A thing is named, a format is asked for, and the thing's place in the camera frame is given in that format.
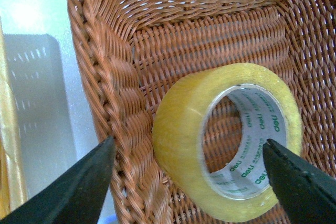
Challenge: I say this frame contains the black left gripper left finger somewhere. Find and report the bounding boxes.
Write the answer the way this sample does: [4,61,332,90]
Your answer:
[1,136,116,223]

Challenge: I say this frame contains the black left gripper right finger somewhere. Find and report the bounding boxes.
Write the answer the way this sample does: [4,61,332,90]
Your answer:
[262,138,335,223]

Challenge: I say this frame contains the yellow tape roll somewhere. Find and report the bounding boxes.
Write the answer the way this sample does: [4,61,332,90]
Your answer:
[153,63,302,222]

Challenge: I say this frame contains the brown wicker basket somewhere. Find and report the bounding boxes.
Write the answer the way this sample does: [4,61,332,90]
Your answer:
[67,0,335,223]

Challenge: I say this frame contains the yellow wicker basket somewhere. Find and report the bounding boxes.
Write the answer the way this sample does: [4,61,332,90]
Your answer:
[1,32,28,218]

